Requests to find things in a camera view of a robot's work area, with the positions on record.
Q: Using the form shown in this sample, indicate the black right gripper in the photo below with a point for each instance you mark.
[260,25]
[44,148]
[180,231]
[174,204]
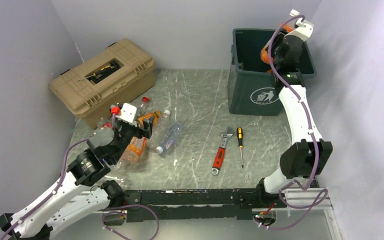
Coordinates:
[279,38]

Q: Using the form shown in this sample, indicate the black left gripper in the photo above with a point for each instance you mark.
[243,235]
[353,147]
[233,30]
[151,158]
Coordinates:
[146,131]

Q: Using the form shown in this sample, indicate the crushed clear blue label bottle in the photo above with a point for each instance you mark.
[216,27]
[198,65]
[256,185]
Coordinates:
[170,138]

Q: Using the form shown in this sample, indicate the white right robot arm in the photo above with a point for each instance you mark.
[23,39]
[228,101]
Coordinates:
[309,153]

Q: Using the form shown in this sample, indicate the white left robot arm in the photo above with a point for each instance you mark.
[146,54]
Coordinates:
[52,211]

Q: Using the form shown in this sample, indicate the dark green trash bin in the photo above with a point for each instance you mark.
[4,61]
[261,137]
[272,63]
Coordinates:
[250,90]

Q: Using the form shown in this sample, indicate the orange juice bottle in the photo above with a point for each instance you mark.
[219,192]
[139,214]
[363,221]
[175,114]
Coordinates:
[152,117]

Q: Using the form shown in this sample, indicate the red cap clear bottle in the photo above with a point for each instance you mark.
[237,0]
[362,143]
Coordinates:
[142,106]

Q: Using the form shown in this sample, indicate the clear white cap bottle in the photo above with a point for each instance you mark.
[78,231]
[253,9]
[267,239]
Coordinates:
[165,117]

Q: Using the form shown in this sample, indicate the large orange label bottle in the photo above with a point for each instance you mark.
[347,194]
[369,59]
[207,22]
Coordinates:
[134,150]

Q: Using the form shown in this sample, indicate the red label clear bottle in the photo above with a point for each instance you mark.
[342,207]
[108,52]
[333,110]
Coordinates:
[104,122]

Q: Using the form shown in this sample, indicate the tan plastic toolbox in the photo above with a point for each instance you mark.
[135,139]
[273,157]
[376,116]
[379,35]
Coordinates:
[119,74]

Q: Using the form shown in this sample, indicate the yellow black screwdriver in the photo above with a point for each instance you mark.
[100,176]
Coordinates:
[239,135]

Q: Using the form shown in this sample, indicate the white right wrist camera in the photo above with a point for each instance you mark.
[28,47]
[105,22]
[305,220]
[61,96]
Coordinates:
[303,29]

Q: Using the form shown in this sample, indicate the red handled adjustable wrench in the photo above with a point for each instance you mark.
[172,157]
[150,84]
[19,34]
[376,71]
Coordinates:
[218,160]

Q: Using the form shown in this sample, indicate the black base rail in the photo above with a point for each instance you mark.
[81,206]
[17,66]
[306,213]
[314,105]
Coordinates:
[186,204]

